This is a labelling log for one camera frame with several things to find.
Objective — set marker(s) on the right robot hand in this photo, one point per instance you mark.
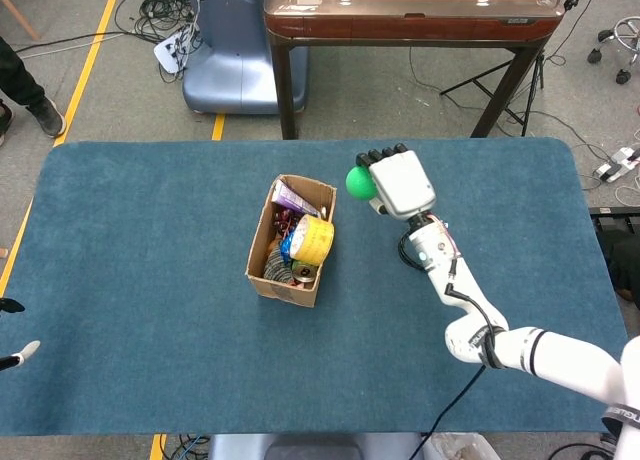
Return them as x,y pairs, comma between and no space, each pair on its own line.
402,185

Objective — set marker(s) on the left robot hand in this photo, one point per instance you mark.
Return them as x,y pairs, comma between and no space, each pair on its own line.
12,306

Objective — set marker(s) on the green ball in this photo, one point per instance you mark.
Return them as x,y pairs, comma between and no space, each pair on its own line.
357,182

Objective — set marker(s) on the yellow tape roll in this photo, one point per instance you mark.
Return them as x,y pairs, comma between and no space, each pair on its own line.
315,245

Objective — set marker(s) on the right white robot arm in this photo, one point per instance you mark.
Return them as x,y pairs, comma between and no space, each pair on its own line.
550,355

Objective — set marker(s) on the blue-grey own robot base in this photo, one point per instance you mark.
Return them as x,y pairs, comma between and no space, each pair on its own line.
315,447

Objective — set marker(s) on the black-and-white striped cloth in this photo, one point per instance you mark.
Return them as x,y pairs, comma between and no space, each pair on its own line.
275,267

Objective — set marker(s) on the brown cardboard box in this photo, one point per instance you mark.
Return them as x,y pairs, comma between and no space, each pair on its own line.
280,290

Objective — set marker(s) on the purple snack packet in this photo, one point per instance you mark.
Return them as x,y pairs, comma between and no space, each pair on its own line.
287,197

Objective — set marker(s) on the dark red grape bunch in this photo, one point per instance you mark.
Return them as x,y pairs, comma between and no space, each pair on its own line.
282,220

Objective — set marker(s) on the green drink can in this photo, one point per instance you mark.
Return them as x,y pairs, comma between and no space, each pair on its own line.
305,272

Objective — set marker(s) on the blue snack bag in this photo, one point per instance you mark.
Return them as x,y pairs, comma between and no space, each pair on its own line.
286,247

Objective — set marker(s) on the blue felt table mat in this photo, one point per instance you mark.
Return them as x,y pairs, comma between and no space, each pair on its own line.
150,240

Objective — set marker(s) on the brown mahjong table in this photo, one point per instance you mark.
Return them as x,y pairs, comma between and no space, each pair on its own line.
400,27

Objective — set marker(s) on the black tripod stand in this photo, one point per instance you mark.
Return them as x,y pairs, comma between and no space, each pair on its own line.
539,75

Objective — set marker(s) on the grey shoe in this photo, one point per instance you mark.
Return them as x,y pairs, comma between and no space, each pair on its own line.
5,122
47,117

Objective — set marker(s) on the white power strip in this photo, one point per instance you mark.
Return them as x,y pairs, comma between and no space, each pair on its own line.
167,55
617,162

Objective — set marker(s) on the black bag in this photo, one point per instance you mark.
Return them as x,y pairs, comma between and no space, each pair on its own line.
620,250

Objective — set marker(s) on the person's black trouser leg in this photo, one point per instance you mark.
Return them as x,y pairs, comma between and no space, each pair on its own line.
17,75

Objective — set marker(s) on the clear plastic bag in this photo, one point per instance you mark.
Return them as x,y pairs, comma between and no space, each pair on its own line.
460,447

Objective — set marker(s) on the chrome stool caster base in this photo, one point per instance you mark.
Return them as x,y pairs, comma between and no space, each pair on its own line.
627,32

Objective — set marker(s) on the wooden-legged chair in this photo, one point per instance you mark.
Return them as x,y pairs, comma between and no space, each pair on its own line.
20,12

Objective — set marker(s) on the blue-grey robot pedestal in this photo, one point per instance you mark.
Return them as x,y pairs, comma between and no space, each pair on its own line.
235,70

